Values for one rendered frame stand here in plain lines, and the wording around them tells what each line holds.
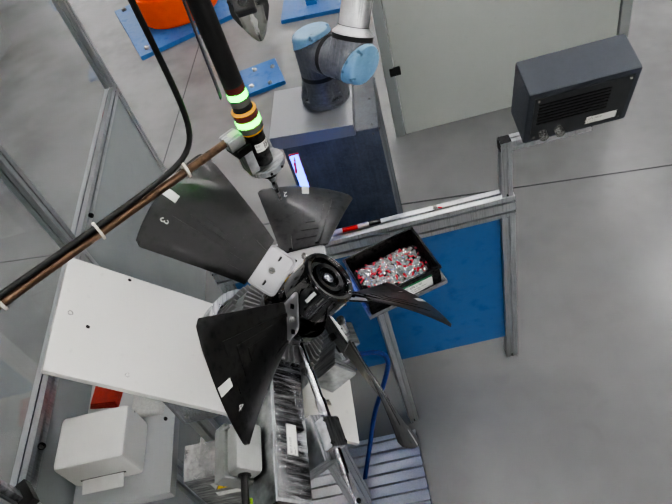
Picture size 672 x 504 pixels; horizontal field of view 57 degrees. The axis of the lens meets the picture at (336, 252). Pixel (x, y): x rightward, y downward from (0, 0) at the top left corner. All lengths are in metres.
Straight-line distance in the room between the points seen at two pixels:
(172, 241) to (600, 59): 1.05
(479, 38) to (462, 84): 0.25
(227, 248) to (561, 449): 1.50
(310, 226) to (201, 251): 0.29
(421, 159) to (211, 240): 2.17
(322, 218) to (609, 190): 1.88
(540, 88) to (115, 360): 1.09
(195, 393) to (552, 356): 1.57
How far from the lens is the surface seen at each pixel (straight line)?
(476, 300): 2.16
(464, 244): 1.92
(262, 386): 1.10
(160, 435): 1.61
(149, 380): 1.23
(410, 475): 2.22
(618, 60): 1.62
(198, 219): 1.20
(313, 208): 1.43
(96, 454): 1.54
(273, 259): 1.23
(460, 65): 3.27
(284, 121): 1.94
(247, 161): 1.08
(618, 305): 2.65
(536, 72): 1.58
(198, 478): 1.55
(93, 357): 1.21
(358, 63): 1.75
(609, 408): 2.42
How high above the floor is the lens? 2.15
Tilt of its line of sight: 48 degrees down
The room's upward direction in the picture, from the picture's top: 19 degrees counter-clockwise
